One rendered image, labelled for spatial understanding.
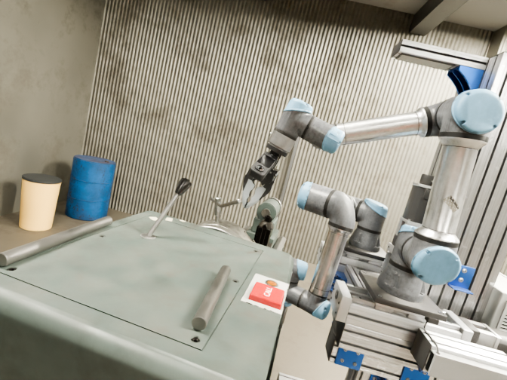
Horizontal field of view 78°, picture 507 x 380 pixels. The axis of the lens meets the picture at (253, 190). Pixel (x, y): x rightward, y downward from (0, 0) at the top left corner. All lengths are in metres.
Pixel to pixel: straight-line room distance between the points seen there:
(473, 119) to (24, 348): 1.01
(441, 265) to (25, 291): 0.93
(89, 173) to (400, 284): 3.93
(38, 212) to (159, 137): 1.84
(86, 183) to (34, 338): 4.02
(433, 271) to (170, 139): 4.20
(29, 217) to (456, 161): 3.92
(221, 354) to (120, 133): 4.76
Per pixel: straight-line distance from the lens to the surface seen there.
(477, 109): 0.99
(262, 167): 0.88
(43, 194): 4.05
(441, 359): 1.15
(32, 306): 0.53
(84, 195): 4.54
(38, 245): 0.66
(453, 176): 0.99
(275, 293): 0.62
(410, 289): 1.16
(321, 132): 0.93
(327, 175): 4.53
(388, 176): 4.71
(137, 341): 0.47
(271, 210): 2.14
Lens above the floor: 1.54
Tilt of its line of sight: 9 degrees down
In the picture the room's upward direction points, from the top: 14 degrees clockwise
